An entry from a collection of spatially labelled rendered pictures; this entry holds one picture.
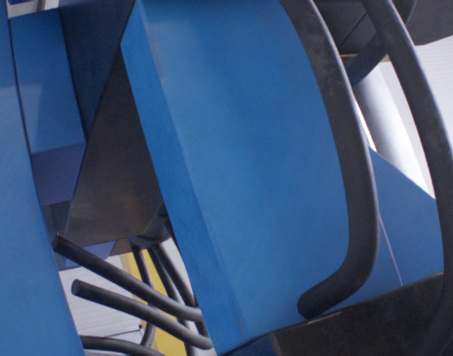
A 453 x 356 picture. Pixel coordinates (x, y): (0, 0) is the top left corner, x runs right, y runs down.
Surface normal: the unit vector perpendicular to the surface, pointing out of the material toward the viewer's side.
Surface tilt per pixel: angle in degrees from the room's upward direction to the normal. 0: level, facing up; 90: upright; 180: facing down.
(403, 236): 90
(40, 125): 90
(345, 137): 92
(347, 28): 180
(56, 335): 90
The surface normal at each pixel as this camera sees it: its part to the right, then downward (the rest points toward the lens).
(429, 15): 0.31, 0.91
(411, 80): -0.40, -0.14
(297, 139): 0.30, -0.38
